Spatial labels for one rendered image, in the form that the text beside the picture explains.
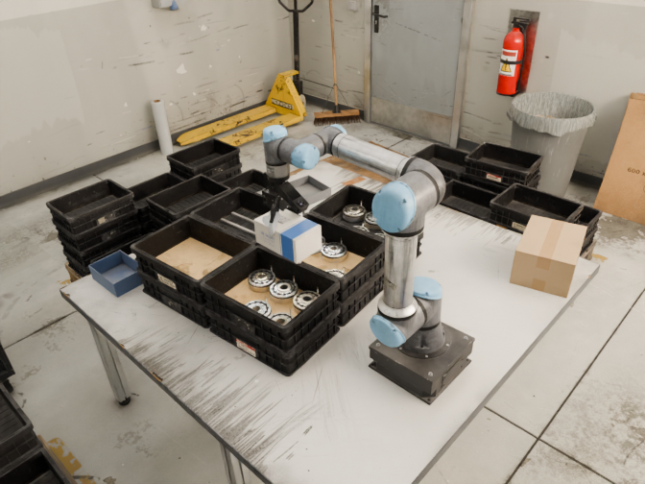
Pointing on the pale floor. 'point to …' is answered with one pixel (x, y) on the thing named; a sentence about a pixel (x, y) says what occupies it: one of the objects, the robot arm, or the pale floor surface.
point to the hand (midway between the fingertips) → (287, 229)
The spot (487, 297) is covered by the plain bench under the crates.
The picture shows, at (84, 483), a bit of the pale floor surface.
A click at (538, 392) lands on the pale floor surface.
